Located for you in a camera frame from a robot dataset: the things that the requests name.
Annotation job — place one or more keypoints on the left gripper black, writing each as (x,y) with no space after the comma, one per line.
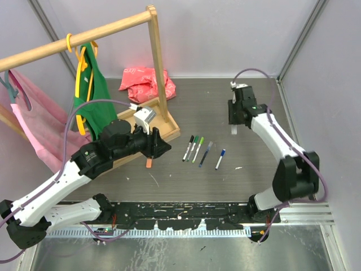
(155,145)

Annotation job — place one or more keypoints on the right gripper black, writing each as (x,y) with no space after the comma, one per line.
(232,120)

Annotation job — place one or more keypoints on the grey pencil orange tip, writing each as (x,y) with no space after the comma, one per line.
(234,129)

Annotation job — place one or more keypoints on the orange eraser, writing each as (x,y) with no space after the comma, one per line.
(149,163)

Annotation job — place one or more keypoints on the white pen black tip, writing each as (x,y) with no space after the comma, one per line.
(187,151)

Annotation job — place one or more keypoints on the long white green pen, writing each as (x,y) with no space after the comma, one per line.
(190,152)

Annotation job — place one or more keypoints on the white pen green tip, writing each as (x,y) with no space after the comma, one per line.
(196,153)

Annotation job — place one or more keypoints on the blue pen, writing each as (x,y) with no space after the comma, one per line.
(204,156)

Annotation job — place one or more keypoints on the short white pen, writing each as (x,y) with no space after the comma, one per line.
(218,162)

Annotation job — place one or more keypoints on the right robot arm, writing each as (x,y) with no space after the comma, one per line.
(297,173)

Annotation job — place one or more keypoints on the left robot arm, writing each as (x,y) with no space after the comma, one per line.
(32,217)

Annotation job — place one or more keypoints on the red patterned cloth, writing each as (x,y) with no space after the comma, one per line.
(140,84)

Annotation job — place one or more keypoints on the green tank top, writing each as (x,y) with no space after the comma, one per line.
(91,85)

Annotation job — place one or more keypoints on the grey blue hanger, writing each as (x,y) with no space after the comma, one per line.
(13,88)

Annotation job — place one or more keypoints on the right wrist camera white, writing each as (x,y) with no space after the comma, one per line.
(237,90)

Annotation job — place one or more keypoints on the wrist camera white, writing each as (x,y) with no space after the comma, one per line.
(143,118)
(237,90)

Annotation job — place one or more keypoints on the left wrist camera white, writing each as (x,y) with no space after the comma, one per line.
(143,118)

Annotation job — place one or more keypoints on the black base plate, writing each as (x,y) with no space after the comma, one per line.
(182,216)

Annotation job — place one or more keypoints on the white cable duct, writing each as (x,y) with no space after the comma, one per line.
(200,232)

